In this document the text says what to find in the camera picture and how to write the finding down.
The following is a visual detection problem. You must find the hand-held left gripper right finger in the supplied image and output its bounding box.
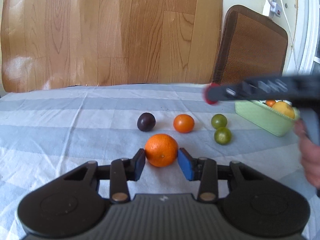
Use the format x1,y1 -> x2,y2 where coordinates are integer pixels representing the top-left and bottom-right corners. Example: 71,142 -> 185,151
177,148 -> 253,203

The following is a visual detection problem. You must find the white cable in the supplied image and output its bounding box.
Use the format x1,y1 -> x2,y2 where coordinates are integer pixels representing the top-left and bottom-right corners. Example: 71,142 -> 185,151
278,0 -> 301,74

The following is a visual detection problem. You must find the green round fruit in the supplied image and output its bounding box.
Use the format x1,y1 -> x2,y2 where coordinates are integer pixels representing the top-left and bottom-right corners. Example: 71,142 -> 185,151
211,114 -> 228,130
214,127 -> 232,146

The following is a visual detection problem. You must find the light green basket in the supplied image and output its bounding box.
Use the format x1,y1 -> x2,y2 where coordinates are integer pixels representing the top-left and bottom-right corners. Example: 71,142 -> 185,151
235,100 -> 301,138

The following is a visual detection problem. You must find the person's right hand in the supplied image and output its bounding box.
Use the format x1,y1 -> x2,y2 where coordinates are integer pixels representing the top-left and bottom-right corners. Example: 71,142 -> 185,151
293,119 -> 320,189

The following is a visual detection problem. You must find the small orange tangerine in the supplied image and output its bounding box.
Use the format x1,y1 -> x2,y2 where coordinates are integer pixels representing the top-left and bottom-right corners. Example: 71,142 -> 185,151
173,114 -> 195,134

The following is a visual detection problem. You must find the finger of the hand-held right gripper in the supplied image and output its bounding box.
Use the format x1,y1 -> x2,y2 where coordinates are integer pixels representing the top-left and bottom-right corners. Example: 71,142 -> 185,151
203,82 -> 227,105

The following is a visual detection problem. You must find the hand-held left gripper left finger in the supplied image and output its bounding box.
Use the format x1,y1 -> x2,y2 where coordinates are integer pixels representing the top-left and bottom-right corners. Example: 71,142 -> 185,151
64,148 -> 147,203

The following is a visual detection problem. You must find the large orange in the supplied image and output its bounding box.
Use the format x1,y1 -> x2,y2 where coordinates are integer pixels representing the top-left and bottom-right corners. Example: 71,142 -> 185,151
145,133 -> 179,168

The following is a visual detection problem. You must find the brown woven mat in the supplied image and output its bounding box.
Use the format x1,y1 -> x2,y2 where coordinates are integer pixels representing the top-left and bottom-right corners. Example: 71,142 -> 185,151
212,4 -> 289,84

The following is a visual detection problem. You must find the dark purple plum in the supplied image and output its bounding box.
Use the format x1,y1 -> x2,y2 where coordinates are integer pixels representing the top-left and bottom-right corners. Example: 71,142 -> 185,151
137,112 -> 156,132

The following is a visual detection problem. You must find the yellow round fruit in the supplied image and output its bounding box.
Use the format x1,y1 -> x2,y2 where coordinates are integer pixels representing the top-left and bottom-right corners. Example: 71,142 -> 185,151
271,101 -> 296,119

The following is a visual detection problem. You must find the grey striped bed sheet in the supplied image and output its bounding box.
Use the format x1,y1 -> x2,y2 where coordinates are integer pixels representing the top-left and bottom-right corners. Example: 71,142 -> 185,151
0,82 -> 320,240

